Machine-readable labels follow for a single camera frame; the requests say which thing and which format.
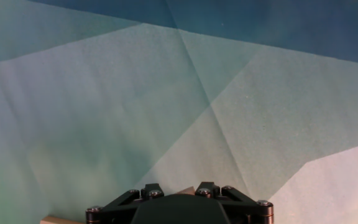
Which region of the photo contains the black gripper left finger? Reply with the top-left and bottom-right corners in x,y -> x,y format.
85,182 -> 165,224

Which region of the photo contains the light wooden Jenga block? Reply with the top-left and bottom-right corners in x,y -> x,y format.
176,185 -> 196,196
40,215 -> 86,224

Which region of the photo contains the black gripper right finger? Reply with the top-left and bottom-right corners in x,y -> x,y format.
194,181 -> 274,224

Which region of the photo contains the blue teal white tablecloth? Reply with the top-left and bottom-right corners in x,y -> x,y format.
0,0 -> 358,224

